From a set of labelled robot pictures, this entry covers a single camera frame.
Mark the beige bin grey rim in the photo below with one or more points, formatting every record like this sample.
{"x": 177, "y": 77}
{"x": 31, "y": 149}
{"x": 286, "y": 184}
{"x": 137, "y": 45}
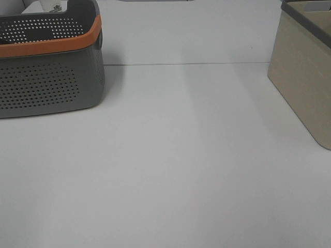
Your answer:
{"x": 300, "y": 64}

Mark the white printed object behind basket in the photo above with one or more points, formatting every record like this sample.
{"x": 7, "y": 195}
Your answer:
{"x": 44, "y": 6}

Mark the grey perforated basket orange rim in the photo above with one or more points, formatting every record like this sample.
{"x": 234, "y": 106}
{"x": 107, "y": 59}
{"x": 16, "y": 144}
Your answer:
{"x": 54, "y": 63}

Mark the dark navy towel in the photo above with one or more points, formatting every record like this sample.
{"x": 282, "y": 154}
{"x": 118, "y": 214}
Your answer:
{"x": 4, "y": 42}

